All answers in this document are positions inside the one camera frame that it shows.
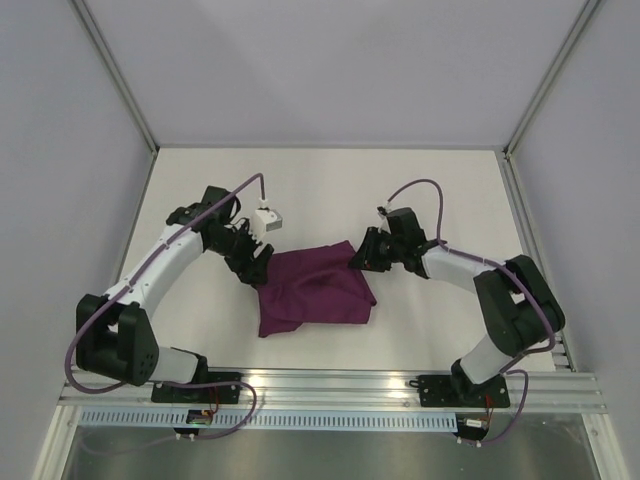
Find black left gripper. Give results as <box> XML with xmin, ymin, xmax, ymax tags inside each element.
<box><xmin>209</xmin><ymin>218</ymin><xmax>274</xmax><ymax>285</ymax></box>

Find purple cloth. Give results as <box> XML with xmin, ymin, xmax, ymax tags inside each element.
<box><xmin>257</xmin><ymin>240</ymin><xmax>377</xmax><ymax>338</ymax></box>

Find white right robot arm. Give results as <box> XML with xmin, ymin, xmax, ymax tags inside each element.
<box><xmin>349</xmin><ymin>207</ymin><xmax>566</xmax><ymax>405</ymax></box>

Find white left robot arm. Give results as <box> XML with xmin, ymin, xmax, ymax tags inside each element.
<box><xmin>65</xmin><ymin>186</ymin><xmax>282</xmax><ymax>401</ymax></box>

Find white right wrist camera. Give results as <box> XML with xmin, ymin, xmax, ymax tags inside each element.
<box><xmin>377</xmin><ymin>202</ymin><xmax>391</xmax><ymax>233</ymax></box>

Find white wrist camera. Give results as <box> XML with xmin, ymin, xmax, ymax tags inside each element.
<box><xmin>377</xmin><ymin>202</ymin><xmax>391</xmax><ymax>233</ymax></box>
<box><xmin>249</xmin><ymin>207</ymin><xmax>283</xmax><ymax>242</ymax></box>

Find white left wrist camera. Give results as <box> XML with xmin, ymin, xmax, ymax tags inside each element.
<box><xmin>249</xmin><ymin>207</ymin><xmax>283</xmax><ymax>242</ymax></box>

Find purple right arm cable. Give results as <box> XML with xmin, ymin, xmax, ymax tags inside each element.
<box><xmin>383</xmin><ymin>179</ymin><xmax>558</xmax><ymax>376</ymax></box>

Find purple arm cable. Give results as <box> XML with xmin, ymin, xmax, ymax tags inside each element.
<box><xmin>383</xmin><ymin>179</ymin><xmax>558</xmax><ymax>376</ymax></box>
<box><xmin>65</xmin><ymin>172</ymin><xmax>268</xmax><ymax>395</ymax></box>

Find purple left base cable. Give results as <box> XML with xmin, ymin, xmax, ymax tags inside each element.
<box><xmin>169</xmin><ymin>381</ymin><xmax>259</xmax><ymax>444</ymax></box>

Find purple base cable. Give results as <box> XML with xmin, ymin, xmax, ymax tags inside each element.
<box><xmin>169</xmin><ymin>381</ymin><xmax>259</xmax><ymax>444</ymax></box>
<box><xmin>452</xmin><ymin>370</ymin><xmax>531</xmax><ymax>449</ymax></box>

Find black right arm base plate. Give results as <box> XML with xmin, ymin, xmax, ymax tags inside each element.
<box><xmin>408</xmin><ymin>374</ymin><xmax>511</xmax><ymax>409</ymax></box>

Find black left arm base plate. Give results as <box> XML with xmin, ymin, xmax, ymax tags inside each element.
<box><xmin>151</xmin><ymin>372</ymin><xmax>242</xmax><ymax>405</ymax></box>

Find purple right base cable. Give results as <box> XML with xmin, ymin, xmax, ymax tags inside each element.
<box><xmin>452</xmin><ymin>370</ymin><xmax>531</xmax><ymax>449</ymax></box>

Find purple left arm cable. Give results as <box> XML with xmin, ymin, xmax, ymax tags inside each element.
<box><xmin>65</xmin><ymin>172</ymin><xmax>268</xmax><ymax>395</ymax></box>

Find white slotted cable duct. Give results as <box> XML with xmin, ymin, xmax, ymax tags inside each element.
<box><xmin>78</xmin><ymin>407</ymin><xmax>457</xmax><ymax>433</ymax></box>

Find aluminium front rail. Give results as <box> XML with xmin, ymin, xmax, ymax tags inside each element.
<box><xmin>58</xmin><ymin>369</ymin><xmax>607</xmax><ymax>414</ymax></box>

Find aluminium left frame post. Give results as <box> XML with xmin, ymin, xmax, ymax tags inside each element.
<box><xmin>68</xmin><ymin>0</ymin><xmax>160</xmax><ymax>158</ymax></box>

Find aluminium frame post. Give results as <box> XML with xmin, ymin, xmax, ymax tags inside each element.
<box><xmin>68</xmin><ymin>0</ymin><xmax>160</xmax><ymax>158</ymax></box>
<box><xmin>502</xmin><ymin>0</ymin><xmax>605</xmax><ymax>159</ymax></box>

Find aluminium right frame post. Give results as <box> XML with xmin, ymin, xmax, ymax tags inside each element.
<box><xmin>502</xmin><ymin>0</ymin><xmax>605</xmax><ymax>159</ymax></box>

